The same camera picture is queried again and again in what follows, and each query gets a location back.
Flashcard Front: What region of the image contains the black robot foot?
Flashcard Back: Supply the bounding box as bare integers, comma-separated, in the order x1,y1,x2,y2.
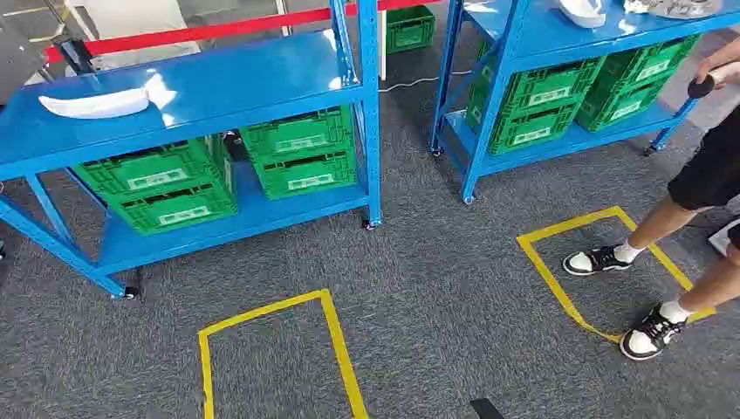
469,398,506,419

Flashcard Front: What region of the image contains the white curved plastic part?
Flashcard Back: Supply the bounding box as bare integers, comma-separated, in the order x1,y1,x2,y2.
38,87,150,120
558,0,607,29

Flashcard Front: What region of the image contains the person's hand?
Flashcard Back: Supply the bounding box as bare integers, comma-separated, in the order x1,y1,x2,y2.
693,54,729,88

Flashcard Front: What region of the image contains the white cable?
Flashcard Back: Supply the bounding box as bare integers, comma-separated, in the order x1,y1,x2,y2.
378,70,473,94

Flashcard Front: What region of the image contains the person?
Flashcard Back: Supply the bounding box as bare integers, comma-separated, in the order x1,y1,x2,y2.
562,37,740,362

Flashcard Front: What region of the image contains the white panel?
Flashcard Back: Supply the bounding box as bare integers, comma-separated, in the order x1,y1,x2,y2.
63,0,202,78

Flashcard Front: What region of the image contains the person's black white shoe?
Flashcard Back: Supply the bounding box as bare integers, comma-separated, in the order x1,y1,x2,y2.
562,244,634,278
619,305,689,362

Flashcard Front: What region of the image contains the grey metal part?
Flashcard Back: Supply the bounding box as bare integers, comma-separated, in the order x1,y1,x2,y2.
623,0,723,20

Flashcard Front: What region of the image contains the blue metal shelf rack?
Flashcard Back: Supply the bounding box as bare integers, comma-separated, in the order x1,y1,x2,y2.
428,0,740,205
0,0,384,300

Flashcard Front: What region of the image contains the black-tipped handle stick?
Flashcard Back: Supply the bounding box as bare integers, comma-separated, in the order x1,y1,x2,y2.
686,61,740,100

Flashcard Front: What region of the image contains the grey panel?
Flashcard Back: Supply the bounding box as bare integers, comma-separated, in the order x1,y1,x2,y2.
0,16,49,106

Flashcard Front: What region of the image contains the white flat board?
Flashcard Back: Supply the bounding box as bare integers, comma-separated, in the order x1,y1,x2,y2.
707,217,740,257

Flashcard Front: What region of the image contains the green plastic crate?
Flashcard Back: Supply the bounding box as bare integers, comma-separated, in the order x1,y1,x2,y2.
72,137,234,201
385,4,436,56
577,75,673,134
109,183,239,236
468,56,606,118
239,106,355,164
464,102,585,156
253,148,359,202
595,34,702,89

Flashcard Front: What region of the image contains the red barrier belt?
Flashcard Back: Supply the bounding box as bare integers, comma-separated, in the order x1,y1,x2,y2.
44,0,442,65

